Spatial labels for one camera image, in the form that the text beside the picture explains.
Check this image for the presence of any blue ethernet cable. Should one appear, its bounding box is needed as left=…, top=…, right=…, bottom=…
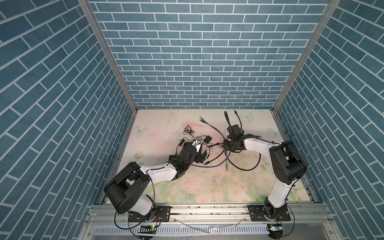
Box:
left=190, top=149, right=232, bottom=169

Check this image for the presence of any black network switch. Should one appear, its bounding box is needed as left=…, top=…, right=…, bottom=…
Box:
left=192, top=137, right=206, bottom=152

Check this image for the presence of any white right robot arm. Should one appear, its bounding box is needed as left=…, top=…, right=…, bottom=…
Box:
left=224, top=125, right=308, bottom=212

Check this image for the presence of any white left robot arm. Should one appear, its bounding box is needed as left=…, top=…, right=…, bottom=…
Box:
left=104, top=139, right=208, bottom=216

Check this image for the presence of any black power adapter right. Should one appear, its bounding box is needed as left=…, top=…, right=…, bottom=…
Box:
left=204, top=136, right=212, bottom=144

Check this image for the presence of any thick black looped cable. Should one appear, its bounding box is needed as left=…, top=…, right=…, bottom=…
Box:
left=224, top=149, right=262, bottom=172

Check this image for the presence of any thin black ethernet cable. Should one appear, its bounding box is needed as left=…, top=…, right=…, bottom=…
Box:
left=233, top=110, right=243, bottom=130

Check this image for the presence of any black short ethernet cable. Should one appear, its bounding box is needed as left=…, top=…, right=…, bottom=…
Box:
left=199, top=116, right=226, bottom=140

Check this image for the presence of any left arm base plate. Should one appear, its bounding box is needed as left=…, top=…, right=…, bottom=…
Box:
left=129, top=205, right=171, bottom=223

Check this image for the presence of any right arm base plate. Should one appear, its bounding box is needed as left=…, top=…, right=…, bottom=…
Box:
left=247, top=205, right=291, bottom=222

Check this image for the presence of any aluminium front rail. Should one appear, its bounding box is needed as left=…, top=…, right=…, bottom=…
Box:
left=86, top=202, right=333, bottom=228

